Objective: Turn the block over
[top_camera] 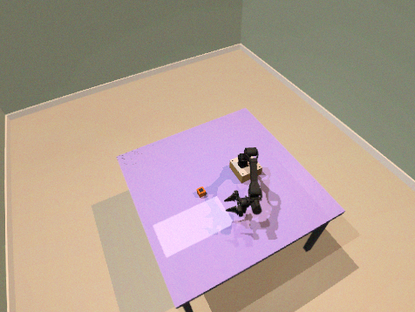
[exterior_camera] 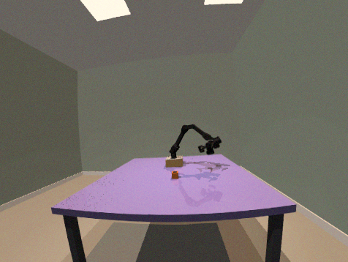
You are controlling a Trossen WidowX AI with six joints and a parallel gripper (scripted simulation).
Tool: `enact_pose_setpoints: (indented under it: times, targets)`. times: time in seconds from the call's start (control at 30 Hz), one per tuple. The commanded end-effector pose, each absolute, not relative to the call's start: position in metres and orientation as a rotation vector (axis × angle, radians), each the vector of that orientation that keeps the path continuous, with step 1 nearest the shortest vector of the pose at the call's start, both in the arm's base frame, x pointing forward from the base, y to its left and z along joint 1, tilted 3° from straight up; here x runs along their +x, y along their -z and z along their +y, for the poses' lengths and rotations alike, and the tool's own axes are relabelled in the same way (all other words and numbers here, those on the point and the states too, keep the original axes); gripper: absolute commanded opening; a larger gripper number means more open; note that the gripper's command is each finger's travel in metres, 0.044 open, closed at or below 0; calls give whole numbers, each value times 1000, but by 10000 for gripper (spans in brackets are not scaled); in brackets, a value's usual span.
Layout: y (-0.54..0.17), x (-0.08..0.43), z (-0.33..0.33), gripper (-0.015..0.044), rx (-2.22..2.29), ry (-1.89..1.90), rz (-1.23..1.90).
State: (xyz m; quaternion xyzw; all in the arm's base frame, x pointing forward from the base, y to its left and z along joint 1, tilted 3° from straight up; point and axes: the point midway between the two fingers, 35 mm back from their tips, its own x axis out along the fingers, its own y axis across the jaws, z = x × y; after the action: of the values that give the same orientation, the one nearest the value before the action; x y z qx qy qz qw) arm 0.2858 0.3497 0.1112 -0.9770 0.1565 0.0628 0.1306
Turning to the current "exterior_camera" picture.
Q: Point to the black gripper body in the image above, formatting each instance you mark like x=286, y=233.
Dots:
x=208, y=146

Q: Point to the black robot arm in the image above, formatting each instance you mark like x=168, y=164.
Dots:
x=184, y=129

